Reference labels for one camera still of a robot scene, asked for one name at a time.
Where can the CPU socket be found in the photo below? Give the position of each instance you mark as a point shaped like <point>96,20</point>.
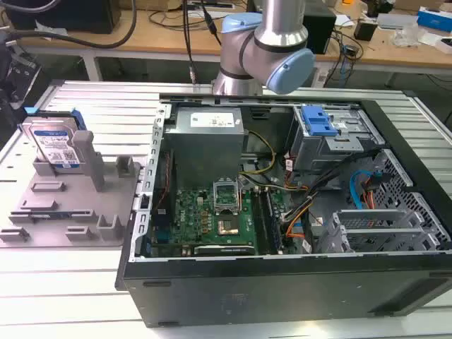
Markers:
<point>228,227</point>

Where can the blue and white carton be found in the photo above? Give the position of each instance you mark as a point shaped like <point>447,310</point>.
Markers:
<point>435,17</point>

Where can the metal disk bay cage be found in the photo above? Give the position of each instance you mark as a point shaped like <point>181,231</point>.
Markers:
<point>332,144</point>

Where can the black expansion slot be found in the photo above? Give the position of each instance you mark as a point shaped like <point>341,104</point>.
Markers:
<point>223,250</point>

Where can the small black device on desk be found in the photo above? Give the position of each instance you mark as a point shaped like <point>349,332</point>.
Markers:
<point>366,29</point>

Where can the black monitor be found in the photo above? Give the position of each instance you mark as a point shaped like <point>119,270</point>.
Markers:
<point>63,14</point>

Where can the wooden desk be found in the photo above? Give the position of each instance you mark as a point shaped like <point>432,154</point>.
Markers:
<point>176,31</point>

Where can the blue plastic drive carrier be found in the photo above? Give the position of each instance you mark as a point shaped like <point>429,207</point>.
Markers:
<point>317,120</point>

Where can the black open PC case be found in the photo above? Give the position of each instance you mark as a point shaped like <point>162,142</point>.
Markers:
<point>282,282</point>

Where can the grey plastic parts rack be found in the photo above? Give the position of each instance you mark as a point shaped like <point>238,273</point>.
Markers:
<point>67,208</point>

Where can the grey power supply unit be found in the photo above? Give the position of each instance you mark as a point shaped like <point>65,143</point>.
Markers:
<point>205,148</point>

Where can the green motherboard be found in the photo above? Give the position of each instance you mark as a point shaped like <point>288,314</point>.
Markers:
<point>208,219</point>

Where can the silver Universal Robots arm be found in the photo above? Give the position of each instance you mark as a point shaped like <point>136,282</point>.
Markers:
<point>268,42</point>

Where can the black box on desk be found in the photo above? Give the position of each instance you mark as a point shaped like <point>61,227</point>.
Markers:
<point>318,28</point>

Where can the hard disk in blue carrier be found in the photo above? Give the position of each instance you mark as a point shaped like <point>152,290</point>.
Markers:
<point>54,141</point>

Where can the RAM slot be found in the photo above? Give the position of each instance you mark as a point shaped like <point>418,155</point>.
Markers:
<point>260,219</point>
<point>274,219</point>

